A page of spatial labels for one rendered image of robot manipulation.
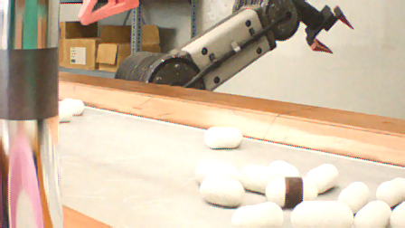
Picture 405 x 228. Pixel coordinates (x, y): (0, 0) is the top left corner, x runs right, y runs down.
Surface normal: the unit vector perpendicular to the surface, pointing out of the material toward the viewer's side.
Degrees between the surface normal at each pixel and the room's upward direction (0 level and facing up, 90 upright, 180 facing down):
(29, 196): 90
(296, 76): 90
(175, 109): 45
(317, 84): 90
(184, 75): 89
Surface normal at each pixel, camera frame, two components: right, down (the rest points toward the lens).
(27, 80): 0.33, 0.16
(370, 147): -0.47, -0.62
